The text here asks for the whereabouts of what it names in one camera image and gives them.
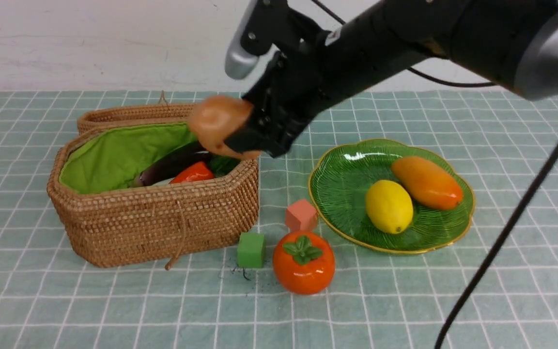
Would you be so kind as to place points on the green glass leaf plate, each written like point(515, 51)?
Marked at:
point(337, 188)

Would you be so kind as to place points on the brown potato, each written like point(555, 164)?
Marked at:
point(216, 118)

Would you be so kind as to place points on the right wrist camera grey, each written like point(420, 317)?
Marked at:
point(268, 23)

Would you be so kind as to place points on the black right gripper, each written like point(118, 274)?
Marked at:
point(286, 98)

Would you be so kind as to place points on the woven wicker basket green lining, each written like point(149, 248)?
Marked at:
point(111, 224)

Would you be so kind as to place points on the green foam cube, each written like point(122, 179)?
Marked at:
point(251, 250)

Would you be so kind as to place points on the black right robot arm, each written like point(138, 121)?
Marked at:
point(512, 43)

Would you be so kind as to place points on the pink foam cube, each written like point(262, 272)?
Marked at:
point(301, 216)

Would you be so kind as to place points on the woven wicker basket lid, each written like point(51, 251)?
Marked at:
point(134, 115)

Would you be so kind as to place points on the yellow lemon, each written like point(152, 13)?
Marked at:
point(389, 207)

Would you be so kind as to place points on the orange yellow mango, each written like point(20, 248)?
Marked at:
point(428, 183)

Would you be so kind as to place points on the white radish green leaves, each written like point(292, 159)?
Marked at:
point(164, 182)

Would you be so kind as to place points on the orange persimmon green calyx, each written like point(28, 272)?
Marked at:
point(304, 263)

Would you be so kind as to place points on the dark purple eggplant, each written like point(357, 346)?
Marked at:
point(172, 164)

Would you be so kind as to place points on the orange carrot green leaves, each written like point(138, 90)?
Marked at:
point(206, 170)

